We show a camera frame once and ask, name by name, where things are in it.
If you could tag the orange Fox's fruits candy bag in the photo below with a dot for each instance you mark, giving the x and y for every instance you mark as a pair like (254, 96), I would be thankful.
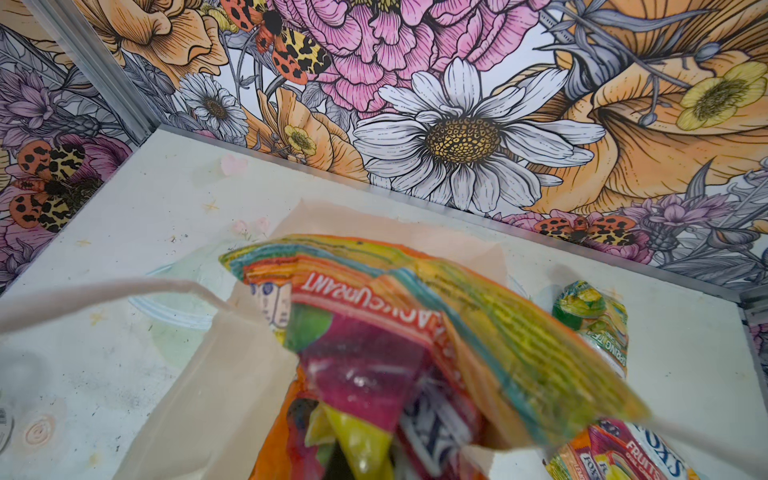
(407, 360)

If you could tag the green Fox's spring tea bag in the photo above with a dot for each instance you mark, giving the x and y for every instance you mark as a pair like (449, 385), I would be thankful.
(599, 319)

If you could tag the clear plastic bottle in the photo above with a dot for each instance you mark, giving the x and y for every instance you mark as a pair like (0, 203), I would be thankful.
(6, 422)

